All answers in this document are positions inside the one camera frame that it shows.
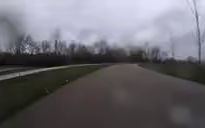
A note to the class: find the row of bare trees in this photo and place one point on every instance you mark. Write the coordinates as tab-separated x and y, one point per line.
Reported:
76	50

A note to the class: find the dark reddish asphalt path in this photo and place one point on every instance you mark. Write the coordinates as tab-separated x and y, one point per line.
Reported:
123	96

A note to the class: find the dark hedge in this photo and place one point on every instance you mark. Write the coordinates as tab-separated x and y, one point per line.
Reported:
33	60

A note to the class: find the grass strip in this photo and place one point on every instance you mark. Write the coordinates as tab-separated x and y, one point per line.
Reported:
20	90

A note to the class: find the grass verge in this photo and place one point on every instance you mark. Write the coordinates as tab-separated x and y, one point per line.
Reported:
190	71

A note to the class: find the grey road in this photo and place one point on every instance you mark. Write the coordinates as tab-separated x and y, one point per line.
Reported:
3	70

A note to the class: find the thin bare tree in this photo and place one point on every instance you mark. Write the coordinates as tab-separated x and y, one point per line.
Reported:
198	36

